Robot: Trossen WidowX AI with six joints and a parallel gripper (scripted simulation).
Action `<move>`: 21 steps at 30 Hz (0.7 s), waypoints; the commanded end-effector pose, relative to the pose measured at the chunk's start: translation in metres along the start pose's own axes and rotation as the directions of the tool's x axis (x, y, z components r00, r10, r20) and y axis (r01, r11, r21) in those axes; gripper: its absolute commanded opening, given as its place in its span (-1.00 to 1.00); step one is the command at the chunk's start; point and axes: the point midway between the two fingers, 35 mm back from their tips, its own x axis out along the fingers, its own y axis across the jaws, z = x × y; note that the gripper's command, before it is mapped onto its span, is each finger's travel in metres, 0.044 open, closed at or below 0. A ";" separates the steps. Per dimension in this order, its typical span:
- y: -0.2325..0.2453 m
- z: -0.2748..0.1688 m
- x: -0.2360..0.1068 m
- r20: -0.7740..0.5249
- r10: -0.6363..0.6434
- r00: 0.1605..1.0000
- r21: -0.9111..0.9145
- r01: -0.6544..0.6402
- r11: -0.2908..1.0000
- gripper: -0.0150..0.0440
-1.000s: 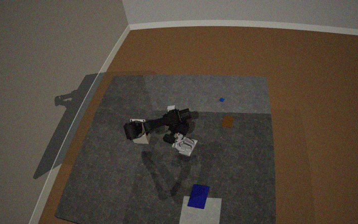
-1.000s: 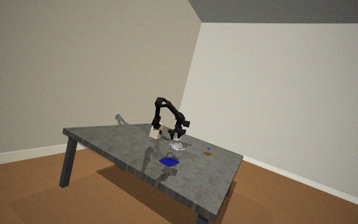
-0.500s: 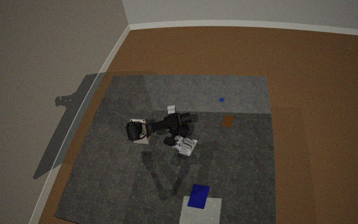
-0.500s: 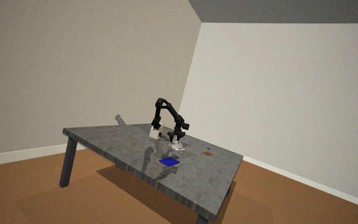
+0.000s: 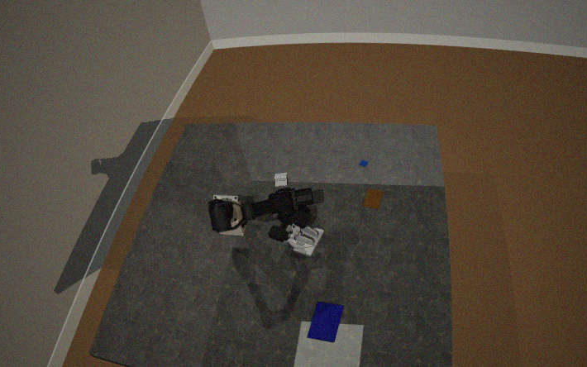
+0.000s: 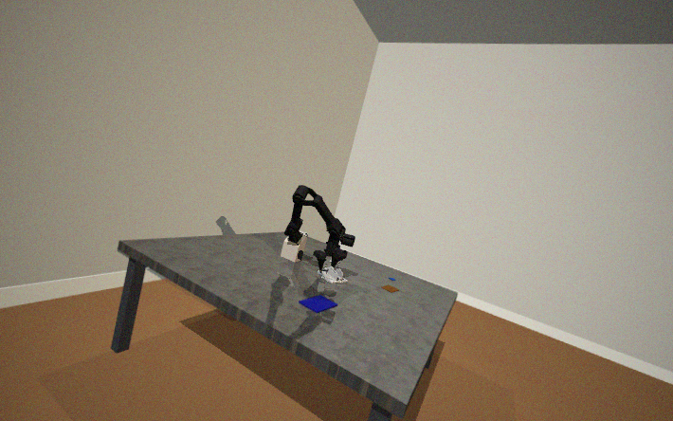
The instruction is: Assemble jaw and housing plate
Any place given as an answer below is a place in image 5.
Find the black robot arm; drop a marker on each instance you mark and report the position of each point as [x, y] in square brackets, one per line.
[283, 201]

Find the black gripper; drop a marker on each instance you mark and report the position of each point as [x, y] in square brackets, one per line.
[280, 233]

